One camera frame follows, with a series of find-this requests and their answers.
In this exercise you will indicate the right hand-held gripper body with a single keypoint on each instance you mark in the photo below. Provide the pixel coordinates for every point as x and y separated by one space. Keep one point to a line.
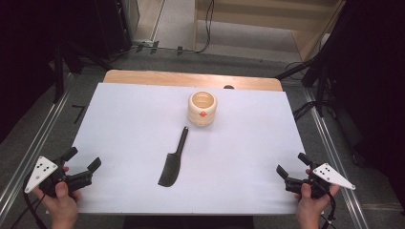
318 186

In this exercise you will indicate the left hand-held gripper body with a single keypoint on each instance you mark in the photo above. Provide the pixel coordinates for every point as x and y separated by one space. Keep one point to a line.
76 180

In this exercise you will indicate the black spatula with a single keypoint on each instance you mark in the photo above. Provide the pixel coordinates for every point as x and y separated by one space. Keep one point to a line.
172 168

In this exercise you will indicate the cream ribbed utensil holder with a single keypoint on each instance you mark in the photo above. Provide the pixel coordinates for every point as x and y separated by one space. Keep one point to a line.
197 118

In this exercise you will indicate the person's right hand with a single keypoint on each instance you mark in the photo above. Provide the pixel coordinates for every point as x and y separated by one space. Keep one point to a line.
310 206

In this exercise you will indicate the person's left hand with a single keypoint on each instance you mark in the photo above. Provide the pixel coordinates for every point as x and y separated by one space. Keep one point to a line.
62 206

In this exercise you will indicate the white board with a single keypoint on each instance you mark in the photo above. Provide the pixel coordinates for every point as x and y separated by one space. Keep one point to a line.
127 127

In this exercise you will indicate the black stand with legs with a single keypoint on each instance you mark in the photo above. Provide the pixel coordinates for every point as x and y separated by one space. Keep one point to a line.
320 82

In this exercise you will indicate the black tripod stand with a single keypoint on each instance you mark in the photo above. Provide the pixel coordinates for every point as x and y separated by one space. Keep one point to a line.
59 73

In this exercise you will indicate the wooden table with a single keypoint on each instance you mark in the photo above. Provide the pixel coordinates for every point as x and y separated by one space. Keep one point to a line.
143 78

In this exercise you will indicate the black curtain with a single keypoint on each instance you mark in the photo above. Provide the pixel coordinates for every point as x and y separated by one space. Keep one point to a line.
372 79
22 47

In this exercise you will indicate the person's dark clothing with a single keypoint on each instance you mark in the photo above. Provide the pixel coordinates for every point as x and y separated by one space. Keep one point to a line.
187 222

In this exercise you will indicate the black equipment cabinet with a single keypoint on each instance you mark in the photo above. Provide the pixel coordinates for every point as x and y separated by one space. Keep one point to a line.
114 25

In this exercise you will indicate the metal floor rail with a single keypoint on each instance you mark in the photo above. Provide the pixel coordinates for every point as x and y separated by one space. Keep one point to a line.
35 143
331 152

